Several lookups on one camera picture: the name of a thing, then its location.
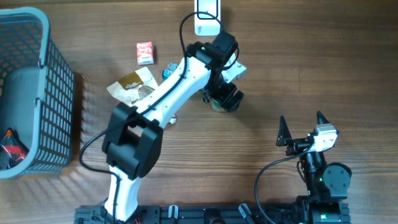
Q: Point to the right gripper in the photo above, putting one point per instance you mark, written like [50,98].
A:
[284,138]

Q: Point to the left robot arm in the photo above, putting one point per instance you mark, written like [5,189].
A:
[134,140]

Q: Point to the brown white snack pouch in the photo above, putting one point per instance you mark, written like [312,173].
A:
[134,87]

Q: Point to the black red snack packet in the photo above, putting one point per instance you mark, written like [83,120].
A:
[13,151]

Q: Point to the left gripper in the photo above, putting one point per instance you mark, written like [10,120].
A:
[222,97]

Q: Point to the grey plastic mesh basket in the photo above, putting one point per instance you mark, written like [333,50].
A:
[37,92]

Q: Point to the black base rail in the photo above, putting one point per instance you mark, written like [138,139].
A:
[282,213]

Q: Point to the small red white carton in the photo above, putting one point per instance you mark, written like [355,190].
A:
[145,53]

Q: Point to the white barcode scanner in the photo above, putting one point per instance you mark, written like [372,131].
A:
[205,22]

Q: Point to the green lid jar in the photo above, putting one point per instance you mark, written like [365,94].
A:
[217,106]

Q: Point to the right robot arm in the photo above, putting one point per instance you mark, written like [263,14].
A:
[327,183]

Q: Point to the blue mouthwash bottle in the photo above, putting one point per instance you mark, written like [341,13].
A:
[169,70]

